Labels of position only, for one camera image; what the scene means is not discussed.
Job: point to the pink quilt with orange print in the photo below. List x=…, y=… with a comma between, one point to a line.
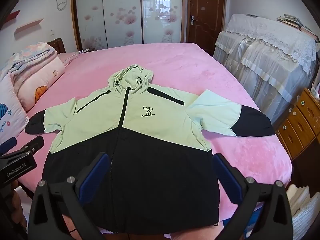
x=42, y=80

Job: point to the floral sliding door wardrobe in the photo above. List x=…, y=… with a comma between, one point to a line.
x=120, y=12

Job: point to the cartoon print pillow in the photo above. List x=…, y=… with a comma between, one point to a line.
x=10, y=110

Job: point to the green and black hooded jacket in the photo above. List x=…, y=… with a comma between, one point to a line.
x=150, y=135

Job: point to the brown wooden door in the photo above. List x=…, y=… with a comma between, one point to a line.
x=207, y=17

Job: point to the pink ruffled pillow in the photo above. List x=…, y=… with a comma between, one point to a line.
x=70, y=58

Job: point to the pink bed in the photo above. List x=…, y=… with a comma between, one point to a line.
x=187, y=67

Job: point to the red wall shelf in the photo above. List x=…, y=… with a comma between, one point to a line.
x=13, y=15

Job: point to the person's left hand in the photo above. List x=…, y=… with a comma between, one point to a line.
x=18, y=205

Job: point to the pink wall shelf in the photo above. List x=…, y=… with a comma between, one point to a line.
x=28, y=25

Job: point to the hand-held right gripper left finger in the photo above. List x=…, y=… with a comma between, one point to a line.
x=93, y=180

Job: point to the white knit cloth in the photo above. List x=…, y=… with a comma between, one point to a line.
x=303, y=212

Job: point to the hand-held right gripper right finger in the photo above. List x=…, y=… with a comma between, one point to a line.
x=228, y=180

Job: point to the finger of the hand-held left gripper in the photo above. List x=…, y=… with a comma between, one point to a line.
x=7, y=144
x=33, y=143

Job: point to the wooden drawer cabinet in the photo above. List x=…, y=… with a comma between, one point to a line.
x=297, y=127

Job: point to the floral folded quilt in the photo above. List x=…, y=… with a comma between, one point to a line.
x=30, y=55

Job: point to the white lace covered furniture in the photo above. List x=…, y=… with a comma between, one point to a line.
x=262, y=60

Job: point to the stack of books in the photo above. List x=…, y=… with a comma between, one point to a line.
x=292, y=21

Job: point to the dark wooden headboard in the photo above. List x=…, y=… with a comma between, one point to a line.
x=58, y=45

